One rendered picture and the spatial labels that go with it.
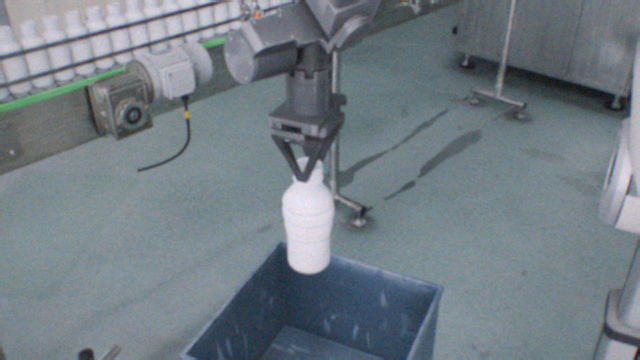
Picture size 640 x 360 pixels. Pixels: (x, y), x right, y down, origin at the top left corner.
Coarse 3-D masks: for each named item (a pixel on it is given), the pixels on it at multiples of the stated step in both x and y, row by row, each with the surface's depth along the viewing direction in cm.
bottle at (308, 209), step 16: (304, 160) 81; (320, 176) 80; (288, 192) 82; (304, 192) 80; (320, 192) 80; (288, 208) 80; (304, 208) 80; (320, 208) 80; (288, 224) 82; (304, 224) 80; (320, 224) 81; (288, 240) 85; (304, 240) 82; (320, 240) 83; (288, 256) 87; (304, 256) 84; (320, 256) 85; (304, 272) 86
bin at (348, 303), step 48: (240, 288) 103; (288, 288) 119; (336, 288) 114; (384, 288) 109; (432, 288) 104; (240, 336) 107; (288, 336) 123; (336, 336) 120; (384, 336) 114; (432, 336) 106
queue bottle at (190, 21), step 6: (180, 0) 186; (186, 0) 185; (192, 0) 186; (186, 6) 185; (192, 12) 187; (186, 18) 187; (192, 18) 188; (186, 24) 188; (192, 24) 188; (198, 24) 191; (186, 30) 189; (186, 36) 190; (192, 36) 190; (198, 36) 192
